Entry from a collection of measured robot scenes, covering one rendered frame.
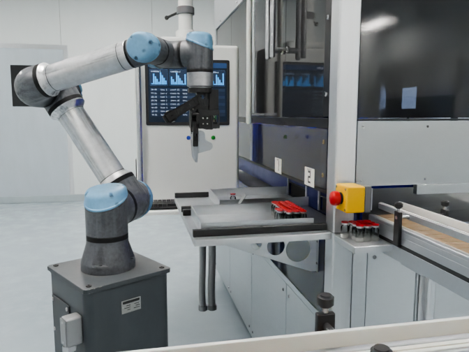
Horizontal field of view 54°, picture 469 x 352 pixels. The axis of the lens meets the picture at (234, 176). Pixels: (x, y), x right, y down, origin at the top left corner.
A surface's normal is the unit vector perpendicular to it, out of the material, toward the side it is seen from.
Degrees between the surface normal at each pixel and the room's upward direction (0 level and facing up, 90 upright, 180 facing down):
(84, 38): 90
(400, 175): 90
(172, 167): 90
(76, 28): 90
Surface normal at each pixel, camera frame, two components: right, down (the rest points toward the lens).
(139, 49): -0.25, 0.13
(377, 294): 0.21, 0.13
